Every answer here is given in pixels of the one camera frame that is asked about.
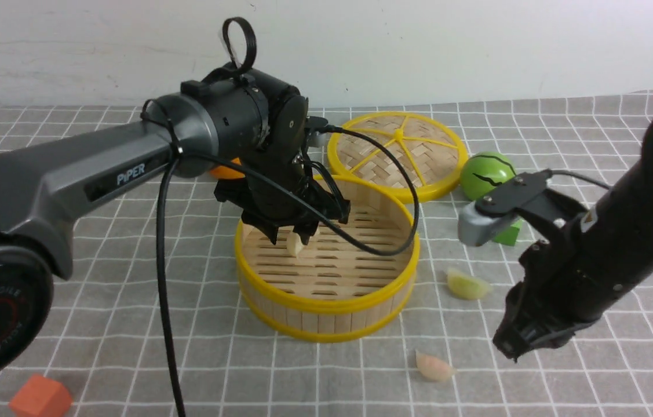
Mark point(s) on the black gripper near pear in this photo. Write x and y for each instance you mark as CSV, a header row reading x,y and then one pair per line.
x,y
279,188

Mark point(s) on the black gripper near watermelon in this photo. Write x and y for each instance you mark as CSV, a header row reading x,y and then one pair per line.
x,y
562,291

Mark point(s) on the white toy dumpling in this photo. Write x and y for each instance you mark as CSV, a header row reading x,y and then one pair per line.
x,y
294,244

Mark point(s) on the green toy dumpling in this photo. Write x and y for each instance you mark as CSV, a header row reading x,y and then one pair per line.
x,y
466,287

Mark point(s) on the pink toy dumpling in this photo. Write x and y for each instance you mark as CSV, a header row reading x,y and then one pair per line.
x,y
432,368

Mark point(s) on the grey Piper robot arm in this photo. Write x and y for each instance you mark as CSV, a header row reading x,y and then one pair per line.
x,y
230,114

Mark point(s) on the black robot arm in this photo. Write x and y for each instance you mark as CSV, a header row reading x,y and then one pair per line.
x,y
618,230

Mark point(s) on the yellow bamboo steamer tray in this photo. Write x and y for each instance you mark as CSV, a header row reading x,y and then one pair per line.
x,y
331,291

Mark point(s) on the yellow woven steamer lid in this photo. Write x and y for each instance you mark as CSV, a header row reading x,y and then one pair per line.
x,y
432,154

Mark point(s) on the orange toy pear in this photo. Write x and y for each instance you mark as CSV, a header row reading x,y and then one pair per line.
x,y
224,173

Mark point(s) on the green wooden cube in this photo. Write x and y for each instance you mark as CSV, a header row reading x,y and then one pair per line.
x,y
510,235

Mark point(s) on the small green toy watermelon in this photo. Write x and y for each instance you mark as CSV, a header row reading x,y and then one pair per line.
x,y
483,172

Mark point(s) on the grey checked tablecloth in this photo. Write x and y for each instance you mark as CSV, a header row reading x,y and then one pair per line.
x,y
103,339

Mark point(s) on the orange wooden block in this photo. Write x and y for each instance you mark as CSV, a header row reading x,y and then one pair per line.
x,y
41,396

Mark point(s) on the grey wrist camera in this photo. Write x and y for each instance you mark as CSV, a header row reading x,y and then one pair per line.
x,y
522,196

